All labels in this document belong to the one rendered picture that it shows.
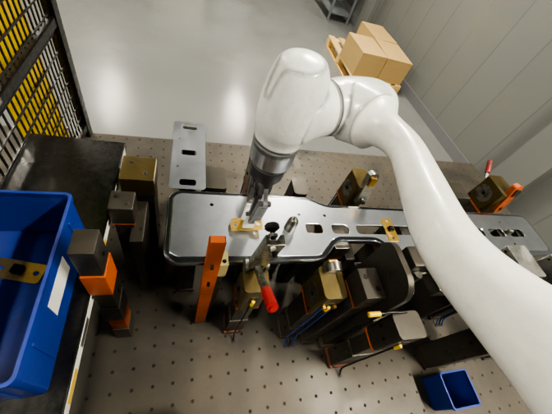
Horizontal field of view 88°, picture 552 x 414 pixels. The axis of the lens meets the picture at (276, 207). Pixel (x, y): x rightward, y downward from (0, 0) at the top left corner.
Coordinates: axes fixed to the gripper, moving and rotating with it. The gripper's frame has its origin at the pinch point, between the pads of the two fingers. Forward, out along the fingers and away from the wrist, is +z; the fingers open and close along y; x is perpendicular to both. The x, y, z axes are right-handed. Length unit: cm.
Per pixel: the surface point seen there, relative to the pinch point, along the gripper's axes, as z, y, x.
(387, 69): 75, 282, -217
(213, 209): 5.1, 5.2, 8.4
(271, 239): -15.3, -15.7, 0.6
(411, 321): -3.1, -29.5, -33.9
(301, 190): 6.0, 14.8, -19.8
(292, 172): 35, 51, -33
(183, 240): 5.1, -4.4, 15.9
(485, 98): 42, 187, -274
